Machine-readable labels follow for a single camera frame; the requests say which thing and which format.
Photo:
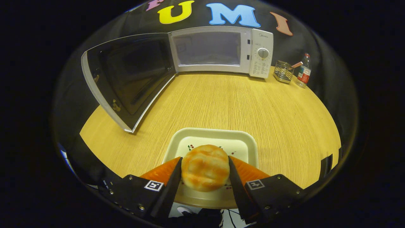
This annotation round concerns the clear plastic water bottle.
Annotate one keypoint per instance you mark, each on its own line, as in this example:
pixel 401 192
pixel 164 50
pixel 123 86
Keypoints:
pixel 303 74

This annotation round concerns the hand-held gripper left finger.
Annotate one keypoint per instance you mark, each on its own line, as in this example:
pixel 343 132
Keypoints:
pixel 171 193

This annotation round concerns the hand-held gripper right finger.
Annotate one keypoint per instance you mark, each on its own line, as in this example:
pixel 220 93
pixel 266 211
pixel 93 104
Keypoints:
pixel 239 193

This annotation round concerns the white microwave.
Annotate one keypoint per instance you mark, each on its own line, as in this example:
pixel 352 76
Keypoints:
pixel 126 72

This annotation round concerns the pink striped straw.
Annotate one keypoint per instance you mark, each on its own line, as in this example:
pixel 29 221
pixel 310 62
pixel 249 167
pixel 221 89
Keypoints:
pixel 297 65

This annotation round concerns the cream tray with cherry print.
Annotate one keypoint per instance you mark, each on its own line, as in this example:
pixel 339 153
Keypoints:
pixel 208 136

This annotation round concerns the round golden bread bun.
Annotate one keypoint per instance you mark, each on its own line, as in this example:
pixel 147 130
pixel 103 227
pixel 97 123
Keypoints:
pixel 205 167

